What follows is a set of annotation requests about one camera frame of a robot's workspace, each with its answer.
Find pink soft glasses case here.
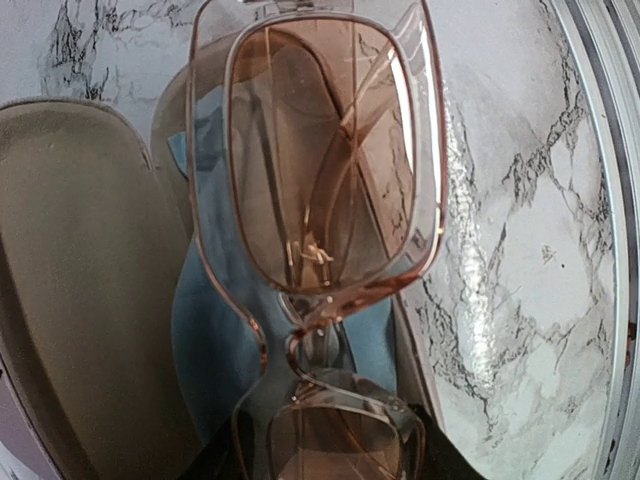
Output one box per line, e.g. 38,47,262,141
0,62,446,480

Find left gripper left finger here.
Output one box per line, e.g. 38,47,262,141
177,424,240,480

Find pink transparent sunglasses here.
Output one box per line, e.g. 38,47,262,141
186,1,447,479

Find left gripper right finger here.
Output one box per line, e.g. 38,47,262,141
414,404,485,480

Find front aluminium rail base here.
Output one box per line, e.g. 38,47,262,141
553,1,639,479

